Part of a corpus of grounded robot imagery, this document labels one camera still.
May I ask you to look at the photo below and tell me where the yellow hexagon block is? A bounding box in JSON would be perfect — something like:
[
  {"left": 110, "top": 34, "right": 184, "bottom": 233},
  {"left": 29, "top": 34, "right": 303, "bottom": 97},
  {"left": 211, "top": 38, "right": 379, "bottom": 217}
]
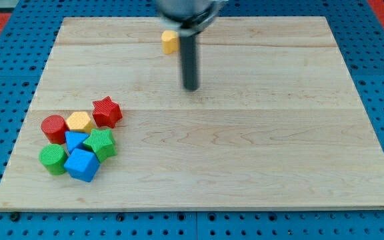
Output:
[{"left": 66, "top": 111, "right": 95, "bottom": 134}]

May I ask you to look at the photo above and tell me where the green star block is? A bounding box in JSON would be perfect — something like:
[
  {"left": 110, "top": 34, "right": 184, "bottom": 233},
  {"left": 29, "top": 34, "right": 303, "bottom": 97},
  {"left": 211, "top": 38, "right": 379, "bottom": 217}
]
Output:
[{"left": 83, "top": 129, "right": 117, "bottom": 163}]

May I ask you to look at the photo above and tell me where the wooden board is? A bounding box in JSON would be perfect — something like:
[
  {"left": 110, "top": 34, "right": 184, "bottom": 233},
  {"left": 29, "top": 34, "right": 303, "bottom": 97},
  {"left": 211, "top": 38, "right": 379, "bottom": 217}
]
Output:
[{"left": 0, "top": 17, "right": 384, "bottom": 212}]

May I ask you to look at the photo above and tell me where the blue triangle block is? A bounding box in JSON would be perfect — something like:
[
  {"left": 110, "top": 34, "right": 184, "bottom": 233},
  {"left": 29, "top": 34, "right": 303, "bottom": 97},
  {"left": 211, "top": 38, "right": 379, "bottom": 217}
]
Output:
[{"left": 65, "top": 131, "right": 89, "bottom": 154}]

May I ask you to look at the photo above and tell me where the red cylinder block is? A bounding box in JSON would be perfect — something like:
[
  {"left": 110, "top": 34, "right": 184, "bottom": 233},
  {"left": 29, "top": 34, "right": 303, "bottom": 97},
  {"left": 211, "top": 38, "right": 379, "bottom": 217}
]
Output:
[{"left": 41, "top": 115, "right": 69, "bottom": 144}]

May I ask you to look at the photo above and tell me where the blue cube block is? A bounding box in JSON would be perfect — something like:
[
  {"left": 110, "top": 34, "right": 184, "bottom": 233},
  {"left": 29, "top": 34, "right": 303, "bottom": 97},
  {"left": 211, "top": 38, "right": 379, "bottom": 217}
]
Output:
[{"left": 64, "top": 149, "right": 100, "bottom": 182}]

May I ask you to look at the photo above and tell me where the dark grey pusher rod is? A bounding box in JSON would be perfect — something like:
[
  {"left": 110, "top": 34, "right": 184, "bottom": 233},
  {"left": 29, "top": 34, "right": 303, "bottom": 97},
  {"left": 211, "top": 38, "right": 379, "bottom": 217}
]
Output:
[{"left": 180, "top": 35, "right": 199, "bottom": 91}]

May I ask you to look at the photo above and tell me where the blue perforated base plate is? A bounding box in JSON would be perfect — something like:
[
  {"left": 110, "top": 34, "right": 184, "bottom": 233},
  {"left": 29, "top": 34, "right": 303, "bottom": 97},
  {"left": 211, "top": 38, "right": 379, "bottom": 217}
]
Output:
[{"left": 0, "top": 1, "right": 384, "bottom": 239}]

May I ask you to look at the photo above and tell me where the red star block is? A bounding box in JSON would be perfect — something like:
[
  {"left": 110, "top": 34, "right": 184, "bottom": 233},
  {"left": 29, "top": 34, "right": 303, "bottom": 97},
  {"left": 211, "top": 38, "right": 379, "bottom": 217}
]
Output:
[{"left": 92, "top": 96, "right": 123, "bottom": 129}]

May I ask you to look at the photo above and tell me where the green cylinder block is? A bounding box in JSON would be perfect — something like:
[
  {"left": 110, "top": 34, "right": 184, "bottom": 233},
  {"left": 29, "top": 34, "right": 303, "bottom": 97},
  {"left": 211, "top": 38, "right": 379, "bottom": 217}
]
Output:
[{"left": 39, "top": 144, "right": 67, "bottom": 175}]

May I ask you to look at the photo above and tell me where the yellow heart block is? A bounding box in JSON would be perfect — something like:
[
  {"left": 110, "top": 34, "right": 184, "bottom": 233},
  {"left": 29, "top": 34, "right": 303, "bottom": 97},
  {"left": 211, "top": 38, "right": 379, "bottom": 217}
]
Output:
[{"left": 161, "top": 30, "right": 179, "bottom": 55}]

